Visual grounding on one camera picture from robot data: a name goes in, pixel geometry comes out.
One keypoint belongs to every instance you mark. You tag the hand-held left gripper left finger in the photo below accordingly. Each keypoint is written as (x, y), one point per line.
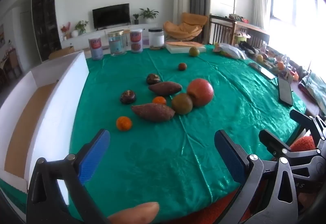
(94, 152)

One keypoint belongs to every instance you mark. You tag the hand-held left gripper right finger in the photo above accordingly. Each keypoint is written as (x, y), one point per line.
(230, 155)

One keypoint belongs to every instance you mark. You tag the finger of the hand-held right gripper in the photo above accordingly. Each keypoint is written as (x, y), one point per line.
(272, 141)
(305, 121)

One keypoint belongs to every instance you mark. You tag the small orange tangerine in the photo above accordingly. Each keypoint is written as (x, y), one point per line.
(124, 123)
(159, 100)

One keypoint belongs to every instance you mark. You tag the white cardboard box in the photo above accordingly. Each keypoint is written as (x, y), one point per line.
(58, 112)

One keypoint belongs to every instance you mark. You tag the brown shiitake mushroom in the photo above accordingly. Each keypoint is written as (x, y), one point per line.
(127, 97)
(153, 79)

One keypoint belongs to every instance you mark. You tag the red apple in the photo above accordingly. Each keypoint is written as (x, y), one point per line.
(201, 91)

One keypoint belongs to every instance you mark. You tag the dark green round orange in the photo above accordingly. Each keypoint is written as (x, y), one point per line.
(182, 104)

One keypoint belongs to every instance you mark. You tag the sweet potato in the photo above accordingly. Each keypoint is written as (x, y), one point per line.
(152, 112)
(165, 88)

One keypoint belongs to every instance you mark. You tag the small red round fruit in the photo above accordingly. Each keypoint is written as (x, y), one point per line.
(182, 66)

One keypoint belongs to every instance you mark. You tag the yellow-green orange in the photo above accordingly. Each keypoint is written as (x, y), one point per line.
(194, 51)

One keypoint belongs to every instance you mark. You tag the person's left hand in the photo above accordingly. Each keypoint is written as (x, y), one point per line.
(135, 213)

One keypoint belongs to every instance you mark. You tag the black phone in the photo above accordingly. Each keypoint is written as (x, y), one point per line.
(285, 91)

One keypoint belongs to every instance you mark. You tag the pale green cloth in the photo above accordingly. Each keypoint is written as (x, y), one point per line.
(315, 86)

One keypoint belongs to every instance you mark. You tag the pile of small toys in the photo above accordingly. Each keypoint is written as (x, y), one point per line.
(280, 65)

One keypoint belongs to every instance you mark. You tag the grey flat device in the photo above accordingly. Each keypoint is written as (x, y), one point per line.
(262, 70)

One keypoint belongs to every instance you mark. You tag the white plastic bag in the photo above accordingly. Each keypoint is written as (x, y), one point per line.
(230, 50)

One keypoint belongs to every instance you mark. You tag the grey can with red label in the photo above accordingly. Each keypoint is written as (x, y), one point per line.
(95, 48)

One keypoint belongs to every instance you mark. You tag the yellow-green plastic toy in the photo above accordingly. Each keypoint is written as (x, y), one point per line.
(240, 38)

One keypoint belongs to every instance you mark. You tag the brown cardboard box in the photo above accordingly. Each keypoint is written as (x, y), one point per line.
(62, 51)

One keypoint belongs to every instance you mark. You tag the clear glass jar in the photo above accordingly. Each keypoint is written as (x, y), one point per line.
(116, 43)

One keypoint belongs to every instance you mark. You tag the white flat box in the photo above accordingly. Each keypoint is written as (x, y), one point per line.
(183, 48)

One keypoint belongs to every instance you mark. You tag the dark framed window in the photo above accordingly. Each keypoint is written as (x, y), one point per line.
(293, 2)

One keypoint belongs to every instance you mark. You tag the red labelled can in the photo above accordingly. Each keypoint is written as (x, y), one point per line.
(136, 41)

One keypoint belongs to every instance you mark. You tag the white round vase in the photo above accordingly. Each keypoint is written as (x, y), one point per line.
(75, 33)

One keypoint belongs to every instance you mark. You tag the brown woven coaster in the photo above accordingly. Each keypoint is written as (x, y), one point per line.
(155, 48)

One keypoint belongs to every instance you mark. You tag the dark wooden chair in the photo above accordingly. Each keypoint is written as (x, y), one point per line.
(221, 29)

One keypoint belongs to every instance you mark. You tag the leafy plant in vase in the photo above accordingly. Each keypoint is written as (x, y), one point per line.
(81, 26)

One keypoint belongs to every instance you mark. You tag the red flowers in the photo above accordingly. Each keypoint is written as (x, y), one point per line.
(65, 28)

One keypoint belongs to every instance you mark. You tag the white jar with black lid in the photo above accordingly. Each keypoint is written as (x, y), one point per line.
(155, 39)

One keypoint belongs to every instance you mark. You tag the orange lounge chair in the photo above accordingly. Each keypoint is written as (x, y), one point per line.
(187, 28)

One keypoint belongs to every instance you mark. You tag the black television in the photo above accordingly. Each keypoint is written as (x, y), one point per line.
(110, 16)

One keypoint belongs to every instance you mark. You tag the small green potted plant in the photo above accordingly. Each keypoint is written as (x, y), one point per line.
(136, 18)

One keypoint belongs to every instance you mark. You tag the dark display cabinet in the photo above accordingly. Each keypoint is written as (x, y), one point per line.
(45, 18)

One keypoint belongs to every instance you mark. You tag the large green potted plant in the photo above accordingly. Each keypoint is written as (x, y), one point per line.
(149, 14)

